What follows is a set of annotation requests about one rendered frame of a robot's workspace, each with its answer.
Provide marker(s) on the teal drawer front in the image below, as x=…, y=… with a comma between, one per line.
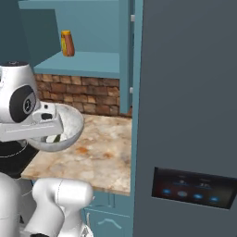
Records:
x=118, y=202

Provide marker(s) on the dark grey fridge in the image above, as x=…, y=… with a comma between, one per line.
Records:
x=188, y=92

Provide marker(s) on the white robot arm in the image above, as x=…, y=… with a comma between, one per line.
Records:
x=18, y=92

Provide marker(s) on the grey metal bowl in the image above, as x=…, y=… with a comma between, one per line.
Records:
x=71, y=126

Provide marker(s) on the teal tall side panel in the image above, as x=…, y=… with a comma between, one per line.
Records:
x=137, y=92

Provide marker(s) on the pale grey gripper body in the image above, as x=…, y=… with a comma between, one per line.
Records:
x=27, y=131

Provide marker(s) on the teal open wall cabinet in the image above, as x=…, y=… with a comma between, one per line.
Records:
x=89, y=31

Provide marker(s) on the orange brown bottle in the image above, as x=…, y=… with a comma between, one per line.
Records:
x=67, y=43

